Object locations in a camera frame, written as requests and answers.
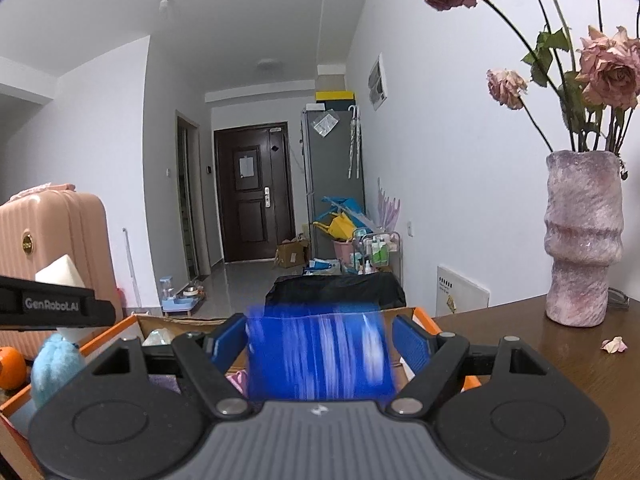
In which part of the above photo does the orange white cardboard box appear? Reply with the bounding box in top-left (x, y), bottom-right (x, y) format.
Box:
top-left (0, 307), bottom-right (482, 480)

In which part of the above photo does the metal trolley cart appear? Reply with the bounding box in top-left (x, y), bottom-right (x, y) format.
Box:
top-left (352, 230), bottom-right (403, 281)

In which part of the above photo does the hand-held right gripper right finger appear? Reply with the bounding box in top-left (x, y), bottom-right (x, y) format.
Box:
top-left (389, 316), bottom-right (558, 418)

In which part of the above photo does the grey refrigerator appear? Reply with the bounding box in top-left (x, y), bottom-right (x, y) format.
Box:
top-left (300, 105), bottom-right (366, 261)

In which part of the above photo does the white pyramid block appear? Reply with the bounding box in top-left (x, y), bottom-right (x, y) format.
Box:
top-left (35, 254), bottom-right (94, 348)

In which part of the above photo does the clear plastic bag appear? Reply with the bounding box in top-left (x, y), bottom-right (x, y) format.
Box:
top-left (312, 114), bottom-right (340, 137)

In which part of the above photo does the dried pink rose bouquet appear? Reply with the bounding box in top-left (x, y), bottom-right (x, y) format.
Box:
top-left (416, 0), bottom-right (640, 181)

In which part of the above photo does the blue pet feeder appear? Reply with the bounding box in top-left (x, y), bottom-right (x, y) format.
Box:
top-left (160, 276), bottom-right (206, 317)

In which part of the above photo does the dark framed side door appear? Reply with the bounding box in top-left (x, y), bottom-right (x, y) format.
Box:
top-left (176, 110), bottom-right (211, 281)

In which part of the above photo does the purple textured vase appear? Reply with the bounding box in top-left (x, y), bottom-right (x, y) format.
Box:
top-left (544, 150), bottom-right (625, 328)

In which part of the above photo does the blue striped packet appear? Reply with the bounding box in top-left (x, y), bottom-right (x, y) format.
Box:
top-left (246, 302), bottom-right (398, 401)

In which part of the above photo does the pink bucket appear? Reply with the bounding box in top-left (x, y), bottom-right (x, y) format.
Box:
top-left (332, 239), bottom-right (356, 266)

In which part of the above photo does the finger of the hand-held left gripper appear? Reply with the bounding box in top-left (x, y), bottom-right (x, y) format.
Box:
top-left (94, 299), bottom-right (117, 329)

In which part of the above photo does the purple knitted cloth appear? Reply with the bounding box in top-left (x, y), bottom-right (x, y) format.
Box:
top-left (147, 374), bottom-right (182, 395)

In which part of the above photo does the pink ribbed suitcase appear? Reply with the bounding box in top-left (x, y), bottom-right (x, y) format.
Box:
top-left (0, 185), bottom-right (123, 361)

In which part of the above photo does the white folded umbrella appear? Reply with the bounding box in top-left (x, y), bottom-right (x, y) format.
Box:
top-left (346, 105), bottom-right (362, 179)

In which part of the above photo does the blue plush toy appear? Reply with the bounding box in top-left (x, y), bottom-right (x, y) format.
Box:
top-left (31, 332), bottom-right (86, 408)

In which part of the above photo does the white board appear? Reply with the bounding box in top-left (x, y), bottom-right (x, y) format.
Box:
top-left (436, 264), bottom-right (491, 318)

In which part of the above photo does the orange fruit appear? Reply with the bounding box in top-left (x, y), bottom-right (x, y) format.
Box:
top-left (0, 346), bottom-right (27, 390)

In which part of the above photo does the purple wing decoration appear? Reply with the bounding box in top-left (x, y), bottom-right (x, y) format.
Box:
top-left (377, 177), bottom-right (402, 233)

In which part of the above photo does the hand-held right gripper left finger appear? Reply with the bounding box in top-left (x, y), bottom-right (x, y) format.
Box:
top-left (82, 314), bottom-right (251, 418)

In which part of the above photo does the yellow black box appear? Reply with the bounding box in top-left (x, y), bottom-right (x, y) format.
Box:
top-left (315, 90), bottom-right (355, 111)

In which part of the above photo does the dark brown front door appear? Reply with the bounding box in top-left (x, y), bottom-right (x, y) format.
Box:
top-left (214, 121), bottom-right (296, 263)

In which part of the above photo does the brown cardboard carton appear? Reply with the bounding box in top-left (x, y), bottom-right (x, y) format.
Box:
top-left (275, 239), bottom-right (310, 268)

